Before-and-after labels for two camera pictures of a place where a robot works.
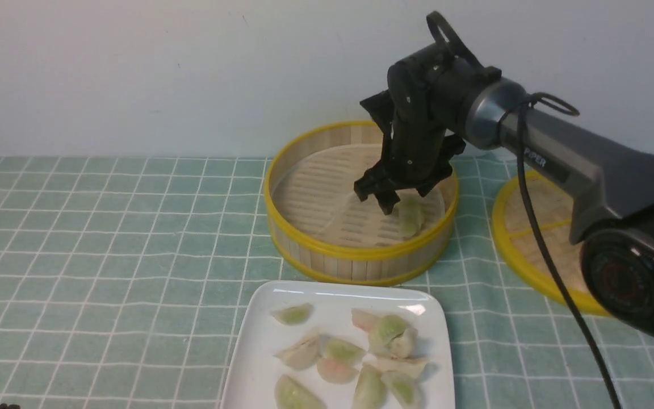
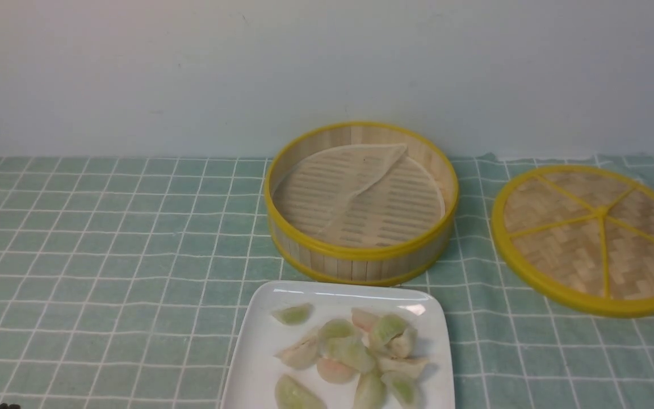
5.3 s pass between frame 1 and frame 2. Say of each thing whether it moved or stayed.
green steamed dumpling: moved
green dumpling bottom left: stayed
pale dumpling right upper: stayed
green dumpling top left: stayed
